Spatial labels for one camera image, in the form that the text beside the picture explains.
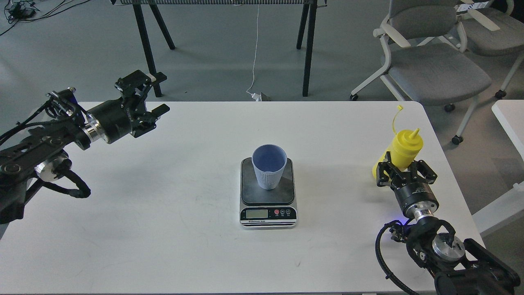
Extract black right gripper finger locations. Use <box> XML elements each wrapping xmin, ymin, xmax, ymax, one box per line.
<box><xmin>377</xmin><ymin>152</ymin><xmax>404</xmax><ymax>189</ymax></box>
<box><xmin>409</xmin><ymin>159</ymin><xmax>438</xmax><ymax>185</ymax></box>

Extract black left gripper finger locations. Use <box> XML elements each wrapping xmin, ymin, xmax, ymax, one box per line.
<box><xmin>134</xmin><ymin>104</ymin><xmax>170</xmax><ymax>138</ymax></box>
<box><xmin>115</xmin><ymin>70</ymin><xmax>167</xmax><ymax>108</ymax></box>

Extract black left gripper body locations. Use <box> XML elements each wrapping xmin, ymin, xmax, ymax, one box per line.
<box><xmin>87</xmin><ymin>99</ymin><xmax>148</xmax><ymax>144</ymax></box>

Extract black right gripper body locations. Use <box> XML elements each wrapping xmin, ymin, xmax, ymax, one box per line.
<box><xmin>391</xmin><ymin>170</ymin><xmax>439</xmax><ymax>218</ymax></box>

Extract yellow squeeze bottle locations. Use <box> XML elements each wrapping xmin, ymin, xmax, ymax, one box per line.
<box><xmin>372</xmin><ymin>105</ymin><xmax>424</xmax><ymax>179</ymax></box>

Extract blue ribbed plastic cup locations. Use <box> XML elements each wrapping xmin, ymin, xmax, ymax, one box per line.
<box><xmin>251</xmin><ymin>144</ymin><xmax>287</xmax><ymax>190</ymax></box>

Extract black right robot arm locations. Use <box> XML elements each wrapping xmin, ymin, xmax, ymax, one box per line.
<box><xmin>375</xmin><ymin>152</ymin><xmax>521</xmax><ymax>295</ymax></box>

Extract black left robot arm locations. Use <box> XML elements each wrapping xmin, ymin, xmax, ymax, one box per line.
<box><xmin>0</xmin><ymin>70</ymin><xmax>170</xmax><ymax>224</ymax></box>

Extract black digital kitchen scale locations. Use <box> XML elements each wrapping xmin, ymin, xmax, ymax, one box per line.
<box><xmin>239</xmin><ymin>158</ymin><xmax>298</xmax><ymax>230</ymax></box>

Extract grey office chair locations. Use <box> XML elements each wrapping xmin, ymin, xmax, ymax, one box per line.
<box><xmin>350</xmin><ymin>0</ymin><xmax>492</xmax><ymax>145</ymax></box>
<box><xmin>456</xmin><ymin>0</ymin><xmax>524</xmax><ymax>99</ymax></box>

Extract black leg metal table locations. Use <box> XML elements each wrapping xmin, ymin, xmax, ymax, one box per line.
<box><xmin>110</xmin><ymin>0</ymin><xmax>329</xmax><ymax>98</ymax></box>

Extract white power cable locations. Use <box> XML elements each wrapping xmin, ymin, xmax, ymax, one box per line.
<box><xmin>246</xmin><ymin>3</ymin><xmax>267</xmax><ymax>101</ymax></box>

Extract black cables on floor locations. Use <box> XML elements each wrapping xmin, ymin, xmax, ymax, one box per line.
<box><xmin>0</xmin><ymin>0</ymin><xmax>90</xmax><ymax>37</ymax></box>

